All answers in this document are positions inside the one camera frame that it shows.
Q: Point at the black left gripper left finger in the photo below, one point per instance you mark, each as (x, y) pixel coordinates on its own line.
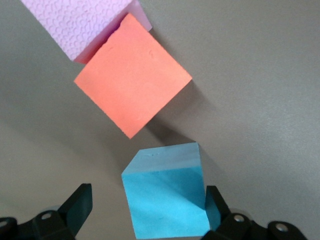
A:
(78, 210)

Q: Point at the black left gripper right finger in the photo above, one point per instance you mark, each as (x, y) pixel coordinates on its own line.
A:
(215, 212)

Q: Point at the light blue foam cube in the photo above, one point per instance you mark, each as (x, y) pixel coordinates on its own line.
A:
(165, 195)

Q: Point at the orange foam cube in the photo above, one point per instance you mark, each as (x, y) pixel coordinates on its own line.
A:
(132, 77)

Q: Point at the pink foam cube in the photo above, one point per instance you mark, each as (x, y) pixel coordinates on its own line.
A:
(80, 22)

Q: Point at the brown table cover sheet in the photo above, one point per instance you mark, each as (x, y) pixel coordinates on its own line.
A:
(250, 100)

